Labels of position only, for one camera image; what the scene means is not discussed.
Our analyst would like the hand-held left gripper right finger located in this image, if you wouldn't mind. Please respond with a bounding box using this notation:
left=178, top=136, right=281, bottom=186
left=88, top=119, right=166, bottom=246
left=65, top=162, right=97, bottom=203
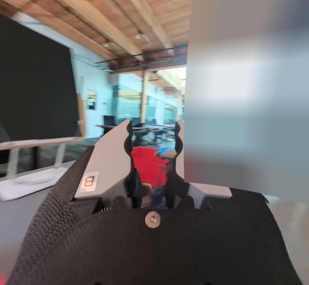
left=174, top=120, right=233, bottom=209

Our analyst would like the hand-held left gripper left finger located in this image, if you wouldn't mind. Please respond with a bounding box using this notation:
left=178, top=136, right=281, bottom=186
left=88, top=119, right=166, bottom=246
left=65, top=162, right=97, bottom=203
left=74, top=120, right=136, bottom=201

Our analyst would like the red plastic bin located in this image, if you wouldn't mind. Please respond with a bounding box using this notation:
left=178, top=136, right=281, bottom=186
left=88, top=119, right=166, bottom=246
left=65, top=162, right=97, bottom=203
left=130, top=146, right=172, bottom=189

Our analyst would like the blue braided usb-c cable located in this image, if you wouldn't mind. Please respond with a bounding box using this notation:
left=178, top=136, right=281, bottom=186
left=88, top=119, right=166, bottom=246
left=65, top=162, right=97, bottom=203
left=150, top=186, right=168, bottom=206

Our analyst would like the white door with window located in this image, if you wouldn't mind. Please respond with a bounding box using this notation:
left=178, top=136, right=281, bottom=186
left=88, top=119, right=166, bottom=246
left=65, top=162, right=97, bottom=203
left=78, top=75, right=114, bottom=139

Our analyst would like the black panel with wooden edge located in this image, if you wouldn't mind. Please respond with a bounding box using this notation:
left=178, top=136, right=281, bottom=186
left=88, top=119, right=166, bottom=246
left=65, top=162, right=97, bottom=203
left=0, top=15, right=86, bottom=150

